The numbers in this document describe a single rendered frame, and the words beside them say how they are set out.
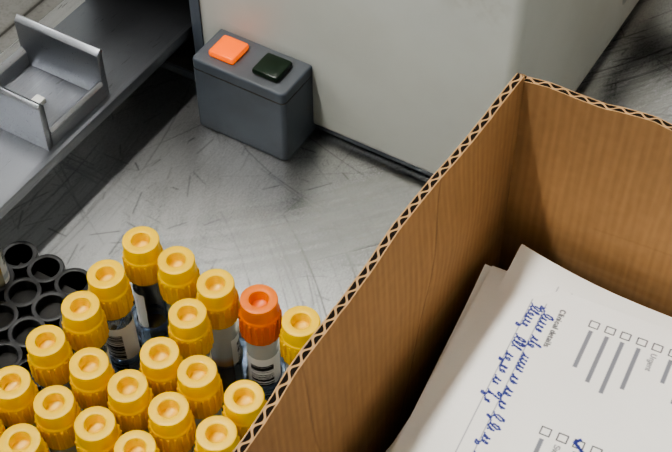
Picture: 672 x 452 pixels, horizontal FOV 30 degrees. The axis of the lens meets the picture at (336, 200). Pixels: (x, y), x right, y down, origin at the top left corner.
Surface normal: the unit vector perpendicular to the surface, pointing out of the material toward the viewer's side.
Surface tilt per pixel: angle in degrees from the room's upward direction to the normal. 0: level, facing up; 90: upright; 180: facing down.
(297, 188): 0
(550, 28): 90
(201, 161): 0
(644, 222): 88
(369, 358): 87
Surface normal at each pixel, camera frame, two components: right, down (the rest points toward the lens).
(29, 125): -0.52, 0.64
